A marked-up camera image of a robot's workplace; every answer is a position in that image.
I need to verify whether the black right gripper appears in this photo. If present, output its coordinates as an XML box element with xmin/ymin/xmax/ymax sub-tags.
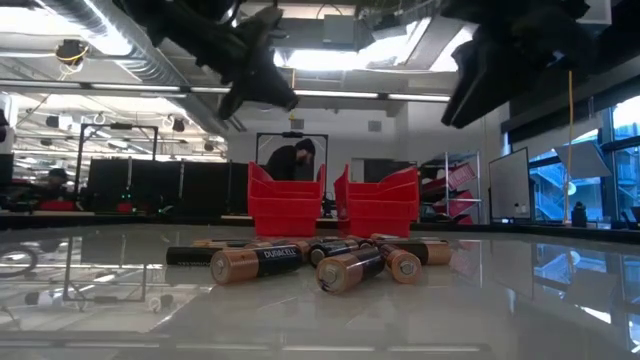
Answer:
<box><xmin>439</xmin><ymin>0</ymin><xmax>601</xmax><ymax>130</ymax></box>

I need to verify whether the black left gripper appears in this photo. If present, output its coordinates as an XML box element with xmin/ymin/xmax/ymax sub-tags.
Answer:
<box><xmin>189</xmin><ymin>0</ymin><xmax>301</xmax><ymax>122</ymax></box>

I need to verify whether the black copper AAA battery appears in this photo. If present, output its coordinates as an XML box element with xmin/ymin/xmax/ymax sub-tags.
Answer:
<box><xmin>165</xmin><ymin>245</ymin><xmax>221</xmax><ymax>267</ymax></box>
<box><xmin>310</xmin><ymin>239</ymin><xmax>362</xmax><ymax>267</ymax></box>
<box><xmin>191</xmin><ymin>238</ymin><xmax>254</xmax><ymax>250</ymax></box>

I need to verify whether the red plastic bin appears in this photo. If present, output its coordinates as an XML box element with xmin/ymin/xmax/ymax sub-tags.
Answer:
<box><xmin>247</xmin><ymin>160</ymin><xmax>327</xmax><ymax>238</ymax></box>
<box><xmin>333</xmin><ymin>163</ymin><xmax>421</xmax><ymax>238</ymax></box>

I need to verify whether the dark bottle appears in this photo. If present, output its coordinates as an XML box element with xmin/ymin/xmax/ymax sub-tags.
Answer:
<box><xmin>571</xmin><ymin>200</ymin><xmax>588</xmax><ymax>229</ymax></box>

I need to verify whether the person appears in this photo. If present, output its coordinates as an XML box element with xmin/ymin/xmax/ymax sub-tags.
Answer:
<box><xmin>263</xmin><ymin>137</ymin><xmax>318</xmax><ymax>182</ymax></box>
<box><xmin>39</xmin><ymin>167</ymin><xmax>74</xmax><ymax>201</ymax></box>

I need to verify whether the red shelf bin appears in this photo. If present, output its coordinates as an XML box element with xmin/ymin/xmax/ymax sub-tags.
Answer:
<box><xmin>433</xmin><ymin>188</ymin><xmax>476</xmax><ymax>219</ymax></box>
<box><xmin>432</xmin><ymin>162</ymin><xmax>477</xmax><ymax>194</ymax></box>

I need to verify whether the metal shelf rack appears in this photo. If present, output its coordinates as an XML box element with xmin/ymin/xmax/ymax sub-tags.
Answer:
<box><xmin>418</xmin><ymin>149</ymin><xmax>484</xmax><ymax>225</ymax></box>

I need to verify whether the long ceiling strip light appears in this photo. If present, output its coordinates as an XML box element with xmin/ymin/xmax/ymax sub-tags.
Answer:
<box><xmin>292</xmin><ymin>88</ymin><xmax>454</xmax><ymax>104</ymax></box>
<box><xmin>0</xmin><ymin>79</ymin><xmax>232</xmax><ymax>96</ymax></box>

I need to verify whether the grey hanging panel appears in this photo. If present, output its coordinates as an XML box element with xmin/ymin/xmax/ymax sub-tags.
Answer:
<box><xmin>551</xmin><ymin>140</ymin><xmax>613</xmax><ymax>180</ymax></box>

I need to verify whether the black metal frame rig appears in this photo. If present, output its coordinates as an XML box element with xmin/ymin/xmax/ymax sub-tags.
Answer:
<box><xmin>74</xmin><ymin>122</ymin><xmax>160</xmax><ymax>201</ymax></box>
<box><xmin>254</xmin><ymin>131</ymin><xmax>330</xmax><ymax>166</ymax></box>

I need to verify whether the black partition wall panel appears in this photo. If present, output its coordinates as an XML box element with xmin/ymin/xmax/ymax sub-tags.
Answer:
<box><xmin>85</xmin><ymin>157</ymin><xmax>251</xmax><ymax>221</ymax></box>

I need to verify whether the whiteboard on stand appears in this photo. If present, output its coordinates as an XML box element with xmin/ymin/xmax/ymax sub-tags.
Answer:
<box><xmin>487</xmin><ymin>146</ymin><xmax>532</xmax><ymax>224</ymax></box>

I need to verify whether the black ceiling cable reel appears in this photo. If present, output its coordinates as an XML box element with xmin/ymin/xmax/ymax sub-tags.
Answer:
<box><xmin>53</xmin><ymin>38</ymin><xmax>91</xmax><ymax>67</ymax></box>

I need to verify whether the bright ceiling light panel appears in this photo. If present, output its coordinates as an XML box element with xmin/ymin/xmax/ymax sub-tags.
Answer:
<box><xmin>279</xmin><ymin>17</ymin><xmax>451</xmax><ymax>72</ymax></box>

